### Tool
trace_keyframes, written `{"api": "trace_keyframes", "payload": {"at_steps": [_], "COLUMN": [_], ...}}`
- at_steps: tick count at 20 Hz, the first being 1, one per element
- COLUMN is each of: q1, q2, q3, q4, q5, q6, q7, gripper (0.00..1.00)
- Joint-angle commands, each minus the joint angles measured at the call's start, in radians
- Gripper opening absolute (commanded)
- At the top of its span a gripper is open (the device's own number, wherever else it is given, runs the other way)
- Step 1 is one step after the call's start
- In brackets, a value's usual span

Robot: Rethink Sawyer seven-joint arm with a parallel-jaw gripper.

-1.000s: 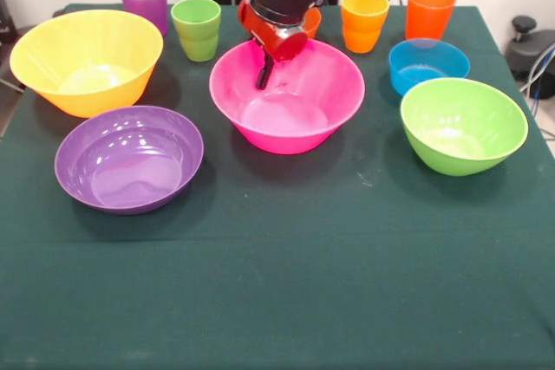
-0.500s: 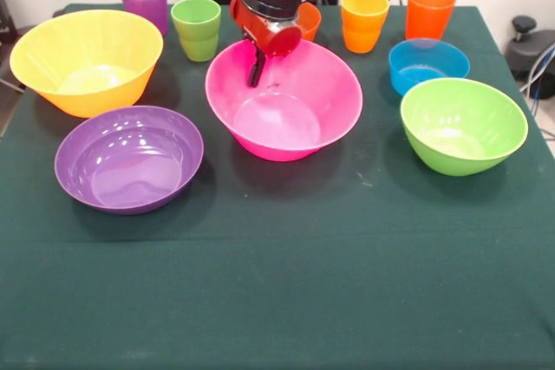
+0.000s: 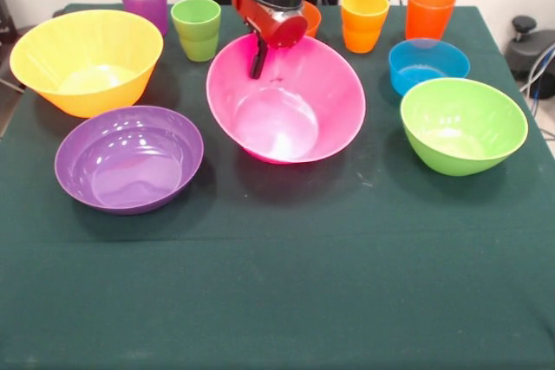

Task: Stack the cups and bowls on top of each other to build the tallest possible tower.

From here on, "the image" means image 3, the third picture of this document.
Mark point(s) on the black clamp device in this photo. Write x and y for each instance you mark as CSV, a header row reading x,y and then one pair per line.
x,y
524,51

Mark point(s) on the yellow-orange cup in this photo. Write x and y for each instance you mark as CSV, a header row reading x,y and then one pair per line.
x,y
362,32

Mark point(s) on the large pink bowl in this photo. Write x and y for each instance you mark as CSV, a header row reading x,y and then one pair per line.
x,y
303,84

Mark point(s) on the large yellow bowl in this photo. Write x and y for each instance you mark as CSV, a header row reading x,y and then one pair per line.
x,y
43,62

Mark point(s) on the green bowl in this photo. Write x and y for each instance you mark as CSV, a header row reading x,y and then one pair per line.
x,y
455,118

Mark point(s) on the dark green tablecloth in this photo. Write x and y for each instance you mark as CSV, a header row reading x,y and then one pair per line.
x,y
303,257

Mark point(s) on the blue bowl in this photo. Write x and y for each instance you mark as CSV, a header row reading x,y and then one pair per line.
x,y
433,58

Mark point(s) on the orange bowl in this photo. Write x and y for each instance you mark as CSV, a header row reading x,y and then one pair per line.
x,y
314,19

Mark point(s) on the green cup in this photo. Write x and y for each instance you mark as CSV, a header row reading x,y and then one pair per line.
x,y
197,36

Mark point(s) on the purple bowl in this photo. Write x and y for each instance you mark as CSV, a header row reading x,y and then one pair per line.
x,y
130,170

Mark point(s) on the orange cup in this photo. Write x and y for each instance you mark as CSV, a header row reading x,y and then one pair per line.
x,y
429,14

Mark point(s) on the purple cup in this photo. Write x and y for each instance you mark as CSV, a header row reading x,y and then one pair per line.
x,y
143,1

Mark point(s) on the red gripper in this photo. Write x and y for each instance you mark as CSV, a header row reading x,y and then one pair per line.
x,y
277,27

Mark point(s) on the dark grey equipment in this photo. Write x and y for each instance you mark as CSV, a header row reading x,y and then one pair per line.
x,y
5,23

